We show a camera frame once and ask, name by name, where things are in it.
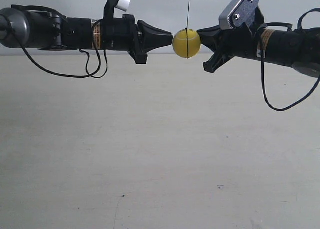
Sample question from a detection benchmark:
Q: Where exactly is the thin black hanging string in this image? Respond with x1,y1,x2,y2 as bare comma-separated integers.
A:
186,0,191,59

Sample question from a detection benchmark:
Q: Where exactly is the black cable, image right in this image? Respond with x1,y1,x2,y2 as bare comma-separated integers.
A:
260,56,320,112

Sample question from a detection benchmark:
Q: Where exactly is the silver wrist camera, image right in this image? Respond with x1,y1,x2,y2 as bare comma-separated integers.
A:
218,0,259,31

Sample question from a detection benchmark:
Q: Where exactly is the silver wrist camera, image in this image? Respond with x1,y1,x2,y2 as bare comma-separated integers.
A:
218,0,259,31
103,0,131,20

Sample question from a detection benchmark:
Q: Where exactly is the black cable, image left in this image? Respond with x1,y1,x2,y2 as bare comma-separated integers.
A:
0,13,109,79

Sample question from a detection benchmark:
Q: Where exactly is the yellow tennis ball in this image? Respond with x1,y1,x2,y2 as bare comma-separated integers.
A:
172,29,201,59

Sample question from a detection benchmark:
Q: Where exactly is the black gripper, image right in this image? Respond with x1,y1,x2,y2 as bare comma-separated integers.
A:
197,7,265,74

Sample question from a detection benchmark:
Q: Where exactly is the silver wrist camera, image left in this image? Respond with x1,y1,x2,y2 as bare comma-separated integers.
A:
103,0,131,20

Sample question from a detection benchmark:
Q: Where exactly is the black cable, image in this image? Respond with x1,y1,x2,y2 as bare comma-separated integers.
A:
0,13,109,79
260,56,320,112

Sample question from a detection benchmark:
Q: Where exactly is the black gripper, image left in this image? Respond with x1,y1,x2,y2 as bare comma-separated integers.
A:
92,14,174,65

